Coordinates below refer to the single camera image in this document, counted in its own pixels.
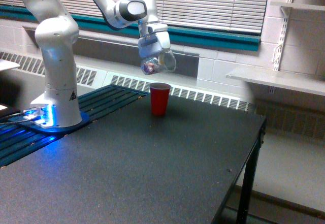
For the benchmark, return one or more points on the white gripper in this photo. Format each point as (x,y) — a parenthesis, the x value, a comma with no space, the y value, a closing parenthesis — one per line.
(153,44)

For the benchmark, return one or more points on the clear plastic cup with candies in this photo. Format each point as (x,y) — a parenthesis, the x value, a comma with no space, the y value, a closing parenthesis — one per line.
(150,65)

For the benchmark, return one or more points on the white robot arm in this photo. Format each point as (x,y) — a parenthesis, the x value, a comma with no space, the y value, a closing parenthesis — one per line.
(56,33)

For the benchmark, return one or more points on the red plastic cup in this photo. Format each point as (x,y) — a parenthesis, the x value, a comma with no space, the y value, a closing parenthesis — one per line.
(159,94)

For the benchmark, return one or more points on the teal window sill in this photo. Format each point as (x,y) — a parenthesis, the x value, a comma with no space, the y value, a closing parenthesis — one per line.
(177,35)

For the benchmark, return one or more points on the white radiator vent cover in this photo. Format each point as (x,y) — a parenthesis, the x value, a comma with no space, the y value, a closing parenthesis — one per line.
(96,78)

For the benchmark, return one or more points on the white object at left edge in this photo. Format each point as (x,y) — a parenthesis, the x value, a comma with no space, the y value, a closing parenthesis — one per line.
(8,65)

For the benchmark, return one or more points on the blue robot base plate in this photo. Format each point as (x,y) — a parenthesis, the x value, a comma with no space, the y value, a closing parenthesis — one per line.
(38,124)

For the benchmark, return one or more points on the white upper wall shelf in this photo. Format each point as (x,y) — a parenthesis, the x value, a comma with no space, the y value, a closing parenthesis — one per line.
(297,5)

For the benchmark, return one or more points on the white wall shelf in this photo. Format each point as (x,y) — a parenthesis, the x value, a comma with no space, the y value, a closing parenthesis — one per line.
(285,80)
(297,5)

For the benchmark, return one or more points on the white shelf bracket rail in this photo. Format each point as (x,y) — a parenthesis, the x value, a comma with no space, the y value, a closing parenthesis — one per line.
(277,55)

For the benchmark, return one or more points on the black table leg frame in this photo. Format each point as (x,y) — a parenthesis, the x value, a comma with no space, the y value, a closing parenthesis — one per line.
(234,149)

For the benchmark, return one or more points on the white lower wall shelf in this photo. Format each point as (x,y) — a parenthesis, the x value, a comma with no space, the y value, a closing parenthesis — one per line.
(285,80)

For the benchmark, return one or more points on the slotted aluminium rail table section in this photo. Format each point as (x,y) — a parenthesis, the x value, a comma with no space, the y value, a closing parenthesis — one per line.
(17,141)

